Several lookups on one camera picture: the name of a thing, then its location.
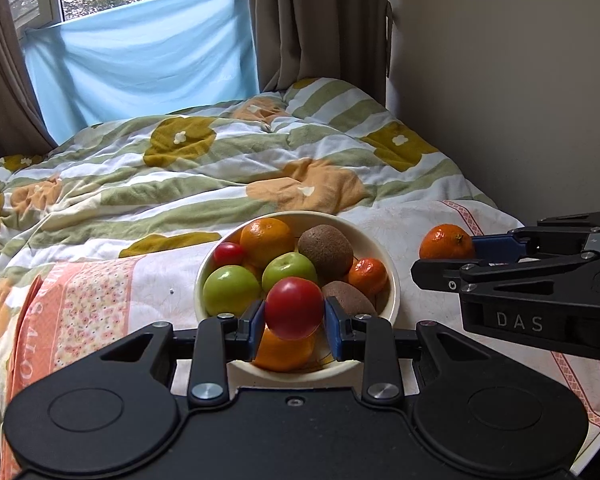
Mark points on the small mandarin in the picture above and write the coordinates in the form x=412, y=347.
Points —
x=368, y=276

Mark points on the beige curtain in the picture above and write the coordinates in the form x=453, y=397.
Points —
x=320, y=20
x=5, y=85

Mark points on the cream bowl with cartoon print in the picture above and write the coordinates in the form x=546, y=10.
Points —
x=372, y=247

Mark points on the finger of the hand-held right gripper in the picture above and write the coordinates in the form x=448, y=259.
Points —
x=440, y=273
x=490, y=247

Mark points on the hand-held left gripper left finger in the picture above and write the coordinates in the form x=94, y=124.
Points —
x=257, y=327

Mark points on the light blue cloth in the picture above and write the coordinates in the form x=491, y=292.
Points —
x=145, y=60

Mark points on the brown kiwi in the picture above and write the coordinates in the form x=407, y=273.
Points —
x=326, y=251
x=352, y=300

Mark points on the green apple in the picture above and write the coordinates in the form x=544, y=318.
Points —
x=287, y=267
x=230, y=291

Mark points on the pink printed bed sheet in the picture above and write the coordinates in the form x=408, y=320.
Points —
x=145, y=300

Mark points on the mandarin with green stem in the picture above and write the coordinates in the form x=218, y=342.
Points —
x=445, y=244

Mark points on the small red tomato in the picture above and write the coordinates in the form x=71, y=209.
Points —
x=228, y=254

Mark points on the large red tomato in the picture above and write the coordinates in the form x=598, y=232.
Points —
x=294, y=307

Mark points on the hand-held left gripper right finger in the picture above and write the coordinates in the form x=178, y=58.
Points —
x=332, y=330

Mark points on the striped floral quilt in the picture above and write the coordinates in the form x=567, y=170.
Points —
x=180, y=185

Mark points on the large orange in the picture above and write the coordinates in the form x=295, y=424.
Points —
x=266, y=240
x=282, y=355

